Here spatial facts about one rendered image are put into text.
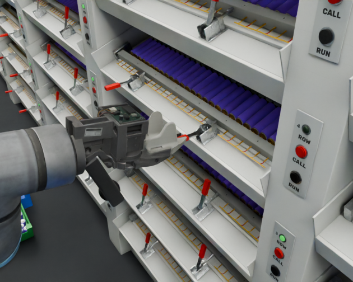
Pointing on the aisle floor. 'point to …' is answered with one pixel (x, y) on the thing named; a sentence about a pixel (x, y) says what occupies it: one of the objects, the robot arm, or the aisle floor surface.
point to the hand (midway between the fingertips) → (176, 140)
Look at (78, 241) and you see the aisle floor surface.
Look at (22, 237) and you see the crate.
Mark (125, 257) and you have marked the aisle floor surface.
